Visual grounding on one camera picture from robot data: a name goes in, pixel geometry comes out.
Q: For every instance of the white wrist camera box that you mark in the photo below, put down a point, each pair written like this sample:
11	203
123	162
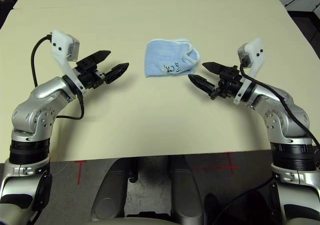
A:
257	52
60	45

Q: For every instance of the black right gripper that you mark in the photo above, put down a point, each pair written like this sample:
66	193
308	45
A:
230	83

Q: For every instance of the grey robot torso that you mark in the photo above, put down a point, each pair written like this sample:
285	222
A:
132	221

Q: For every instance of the grey robot right leg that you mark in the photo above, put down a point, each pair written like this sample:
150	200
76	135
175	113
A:
186	192

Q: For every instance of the red tape line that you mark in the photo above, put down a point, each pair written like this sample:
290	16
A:
80	172

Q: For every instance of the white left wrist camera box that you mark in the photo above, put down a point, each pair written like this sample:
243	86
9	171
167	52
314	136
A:
60	45

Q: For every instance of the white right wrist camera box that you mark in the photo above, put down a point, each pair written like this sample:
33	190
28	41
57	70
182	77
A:
257	52

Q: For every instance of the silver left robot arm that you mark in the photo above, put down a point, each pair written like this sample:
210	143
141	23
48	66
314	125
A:
40	102

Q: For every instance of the black foam floor mat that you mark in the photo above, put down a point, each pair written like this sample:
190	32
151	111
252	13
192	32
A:
307	27
5	10

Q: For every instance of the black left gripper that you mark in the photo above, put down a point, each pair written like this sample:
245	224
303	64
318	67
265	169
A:
90	75

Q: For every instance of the light blue towel white trim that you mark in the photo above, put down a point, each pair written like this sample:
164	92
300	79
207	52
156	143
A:
165	55

